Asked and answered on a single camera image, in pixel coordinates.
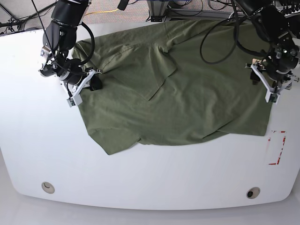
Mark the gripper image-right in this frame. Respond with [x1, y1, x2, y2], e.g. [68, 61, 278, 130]
[245, 60, 300, 94]

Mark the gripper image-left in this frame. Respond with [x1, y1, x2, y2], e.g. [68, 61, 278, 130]
[59, 67, 103, 97]

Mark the olive green T-shirt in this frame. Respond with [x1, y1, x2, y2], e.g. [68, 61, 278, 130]
[79, 20, 271, 155]

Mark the red tape rectangle marking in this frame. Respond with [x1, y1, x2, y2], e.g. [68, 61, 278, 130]
[266, 130, 287, 165]

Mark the black tripod leg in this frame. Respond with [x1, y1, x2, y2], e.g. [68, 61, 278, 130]
[0, 0, 57, 35]

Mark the left grey table grommet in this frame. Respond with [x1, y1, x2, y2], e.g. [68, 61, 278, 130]
[41, 182, 55, 194]

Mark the grey table grommet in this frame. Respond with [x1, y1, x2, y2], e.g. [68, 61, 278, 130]
[41, 182, 55, 194]
[246, 187, 261, 199]

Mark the right grey table grommet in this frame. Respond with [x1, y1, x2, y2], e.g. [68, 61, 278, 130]
[246, 187, 261, 199]

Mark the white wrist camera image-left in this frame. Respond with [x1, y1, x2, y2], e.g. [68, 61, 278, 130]
[67, 95, 83, 107]

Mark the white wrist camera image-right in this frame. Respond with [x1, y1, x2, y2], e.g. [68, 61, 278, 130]
[265, 91, 280, 104]

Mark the black loose cable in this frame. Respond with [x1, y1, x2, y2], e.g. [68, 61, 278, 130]
[199, 0, 241, 64]

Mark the yellow cable on floor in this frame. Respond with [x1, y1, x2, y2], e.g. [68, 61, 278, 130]
[84, 8, 119, 16]

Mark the aluminium frame stand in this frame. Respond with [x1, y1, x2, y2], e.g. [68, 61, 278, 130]
[146, 0, 171, 23]

